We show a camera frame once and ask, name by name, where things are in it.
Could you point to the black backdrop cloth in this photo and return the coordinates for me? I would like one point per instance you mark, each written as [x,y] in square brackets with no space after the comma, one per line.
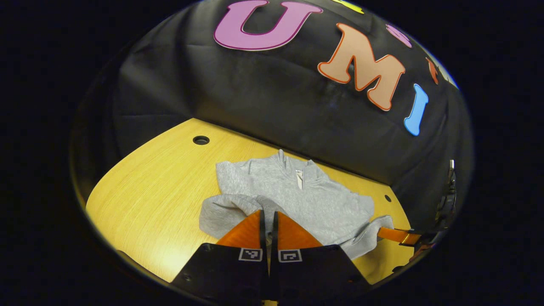
[255,93]

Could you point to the grey zip-neck sweatshirt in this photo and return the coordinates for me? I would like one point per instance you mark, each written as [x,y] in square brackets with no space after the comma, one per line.
[306,199]

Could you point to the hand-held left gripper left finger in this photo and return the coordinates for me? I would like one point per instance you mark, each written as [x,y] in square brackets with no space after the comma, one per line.
[263,242]

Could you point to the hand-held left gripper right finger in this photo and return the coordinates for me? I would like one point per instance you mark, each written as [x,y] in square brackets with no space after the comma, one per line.
[274,242]

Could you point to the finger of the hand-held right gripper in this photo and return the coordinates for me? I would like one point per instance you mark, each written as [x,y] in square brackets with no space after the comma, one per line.
[397,234]

